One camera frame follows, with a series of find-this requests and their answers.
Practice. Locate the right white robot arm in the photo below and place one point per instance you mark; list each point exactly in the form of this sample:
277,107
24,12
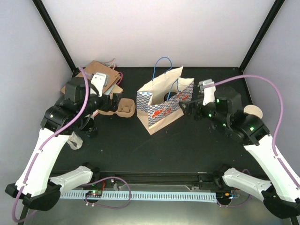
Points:
223,107

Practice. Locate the pink and blue paper bags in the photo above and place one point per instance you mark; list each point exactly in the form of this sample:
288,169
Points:
115,88

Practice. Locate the light blue cable duct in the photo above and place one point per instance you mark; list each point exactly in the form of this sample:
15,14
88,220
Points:
205,197

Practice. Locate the remaining pulp cup carriers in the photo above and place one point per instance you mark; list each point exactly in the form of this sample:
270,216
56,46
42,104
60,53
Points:
126,109

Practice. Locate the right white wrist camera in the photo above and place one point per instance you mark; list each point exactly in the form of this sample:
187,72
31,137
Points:
207,89

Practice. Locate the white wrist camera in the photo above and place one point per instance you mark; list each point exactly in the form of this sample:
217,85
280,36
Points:
98,82
207,89

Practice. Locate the small circuit board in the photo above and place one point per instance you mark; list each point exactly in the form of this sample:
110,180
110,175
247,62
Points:
94,194

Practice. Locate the blue checkered paper bag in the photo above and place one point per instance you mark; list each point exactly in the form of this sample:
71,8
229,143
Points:
157,101

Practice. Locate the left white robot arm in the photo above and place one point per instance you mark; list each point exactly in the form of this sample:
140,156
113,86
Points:
36,188

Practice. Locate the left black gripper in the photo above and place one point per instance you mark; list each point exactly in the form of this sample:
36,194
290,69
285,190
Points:
106,107

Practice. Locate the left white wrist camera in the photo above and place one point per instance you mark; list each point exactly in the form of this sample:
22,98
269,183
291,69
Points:
98,82

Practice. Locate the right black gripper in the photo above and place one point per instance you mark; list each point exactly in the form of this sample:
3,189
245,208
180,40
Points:
197,104

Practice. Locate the right stack of paper cups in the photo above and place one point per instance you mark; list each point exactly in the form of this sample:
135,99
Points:
253,110

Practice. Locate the black plastic cup lid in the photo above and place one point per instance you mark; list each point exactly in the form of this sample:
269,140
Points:
169,95

